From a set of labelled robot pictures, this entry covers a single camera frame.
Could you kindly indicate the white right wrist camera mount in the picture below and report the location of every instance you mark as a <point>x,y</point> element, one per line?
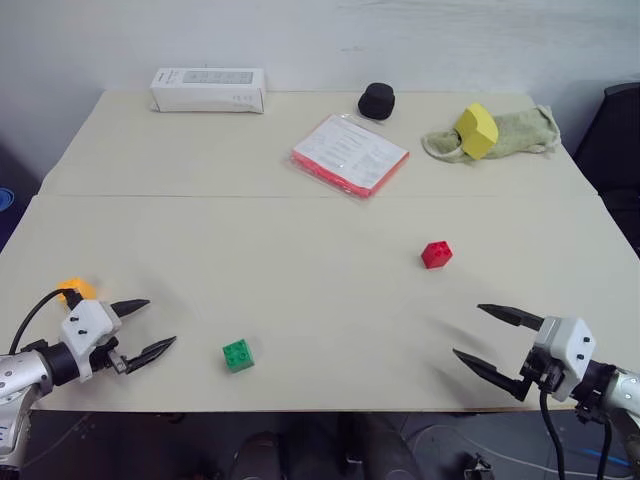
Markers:
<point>570,350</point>

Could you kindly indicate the red toy brick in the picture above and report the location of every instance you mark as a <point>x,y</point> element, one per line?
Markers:
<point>436,254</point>

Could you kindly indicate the black chair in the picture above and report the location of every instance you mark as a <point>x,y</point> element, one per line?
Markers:
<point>612,150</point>

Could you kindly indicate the black round cap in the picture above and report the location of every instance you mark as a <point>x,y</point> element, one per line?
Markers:
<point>376,100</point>

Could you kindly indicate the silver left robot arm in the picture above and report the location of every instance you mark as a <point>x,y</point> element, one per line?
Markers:
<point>22,370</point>

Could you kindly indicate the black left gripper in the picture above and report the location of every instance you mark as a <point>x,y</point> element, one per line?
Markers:
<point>107,356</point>

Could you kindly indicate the blue object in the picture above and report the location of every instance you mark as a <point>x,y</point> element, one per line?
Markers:
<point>5,198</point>

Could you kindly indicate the red booklet in plastic sleeve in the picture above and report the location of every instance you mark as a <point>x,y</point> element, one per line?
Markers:
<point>350,152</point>

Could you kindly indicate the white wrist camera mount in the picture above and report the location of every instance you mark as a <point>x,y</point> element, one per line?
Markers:
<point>87,325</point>
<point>570,350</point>

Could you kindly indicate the green toy brick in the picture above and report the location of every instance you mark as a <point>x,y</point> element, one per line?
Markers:
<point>238,355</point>

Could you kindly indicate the white cardboard box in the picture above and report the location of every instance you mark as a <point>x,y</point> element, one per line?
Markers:
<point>207,90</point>

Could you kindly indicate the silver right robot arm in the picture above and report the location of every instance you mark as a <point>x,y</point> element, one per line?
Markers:
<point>617,395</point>

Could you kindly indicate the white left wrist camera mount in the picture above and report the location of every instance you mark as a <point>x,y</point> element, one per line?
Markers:
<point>87,325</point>

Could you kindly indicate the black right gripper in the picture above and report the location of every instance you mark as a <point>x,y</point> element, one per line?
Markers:
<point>540,372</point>

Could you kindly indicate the pale green cloth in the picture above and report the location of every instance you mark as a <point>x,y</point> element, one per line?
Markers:
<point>520,135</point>

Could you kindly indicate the yellow foam block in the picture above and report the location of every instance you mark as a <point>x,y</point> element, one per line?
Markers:
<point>477,131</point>

